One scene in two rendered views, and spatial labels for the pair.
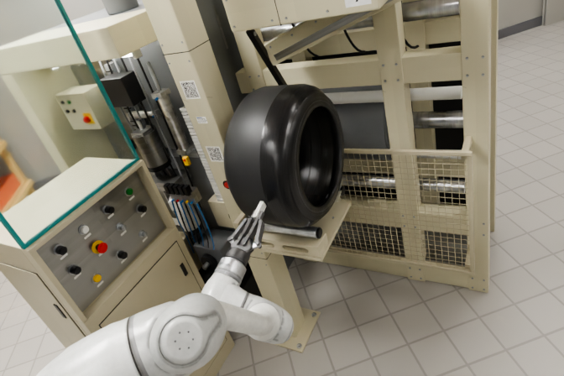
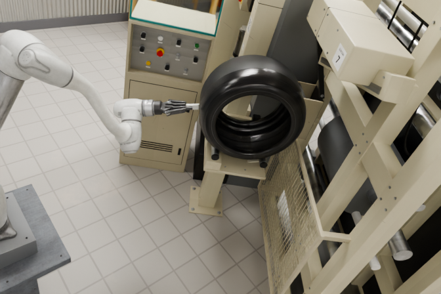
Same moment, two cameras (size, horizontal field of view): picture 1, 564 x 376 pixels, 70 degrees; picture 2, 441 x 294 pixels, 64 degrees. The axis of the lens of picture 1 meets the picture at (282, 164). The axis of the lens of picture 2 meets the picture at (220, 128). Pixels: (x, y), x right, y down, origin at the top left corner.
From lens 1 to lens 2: 1.10 m
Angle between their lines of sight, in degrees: 37
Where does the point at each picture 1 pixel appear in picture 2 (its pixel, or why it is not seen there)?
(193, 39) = not seen: outside the picture
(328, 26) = not seen: hidden behind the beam
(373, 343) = (209, 255)
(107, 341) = (27, 39)
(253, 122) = (233, 66)
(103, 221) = (172, 44)
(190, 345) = (24, 60)
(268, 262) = not seen: hidden behind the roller
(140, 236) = (184, 70)
